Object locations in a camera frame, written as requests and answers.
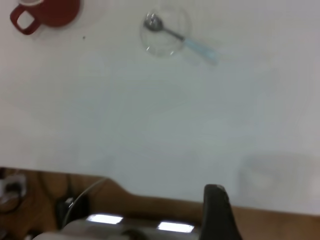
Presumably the red ceramic mug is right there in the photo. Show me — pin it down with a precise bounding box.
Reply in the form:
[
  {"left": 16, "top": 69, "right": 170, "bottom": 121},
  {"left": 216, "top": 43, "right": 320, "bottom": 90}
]
[{"left": 9, "top": 0, "right": 81, "bottom": 36}]

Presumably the clear glass saucer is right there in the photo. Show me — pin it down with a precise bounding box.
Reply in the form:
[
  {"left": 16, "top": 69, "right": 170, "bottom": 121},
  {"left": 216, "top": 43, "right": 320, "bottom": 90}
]
[{"left": 139, "top": 7, "right": 193, "bottom": 59}]

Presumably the thin white cable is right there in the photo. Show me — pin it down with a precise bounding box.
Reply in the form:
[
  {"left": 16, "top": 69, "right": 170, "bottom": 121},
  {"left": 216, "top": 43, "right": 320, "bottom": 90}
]
[{"left": 61, "top": 176, "right": 111, "bottom": 227}]

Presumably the metal spoon pale blue handle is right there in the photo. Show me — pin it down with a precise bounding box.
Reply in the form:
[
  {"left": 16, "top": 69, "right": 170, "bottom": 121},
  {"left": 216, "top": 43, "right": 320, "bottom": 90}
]
[{"left": 143, "top": 13, "right": 221, "bottom": 66}]

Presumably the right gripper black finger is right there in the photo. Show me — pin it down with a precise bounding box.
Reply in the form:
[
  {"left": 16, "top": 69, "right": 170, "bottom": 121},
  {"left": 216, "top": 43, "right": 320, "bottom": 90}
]
[{"left": 201, "top": 184, "right": 244, "bottom": 240}]

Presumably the silver robot base frame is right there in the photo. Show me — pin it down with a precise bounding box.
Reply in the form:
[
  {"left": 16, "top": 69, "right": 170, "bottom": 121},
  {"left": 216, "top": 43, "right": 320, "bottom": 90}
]
[{"left": 32, "top": 213, "right": 202, "bottom": 240}]

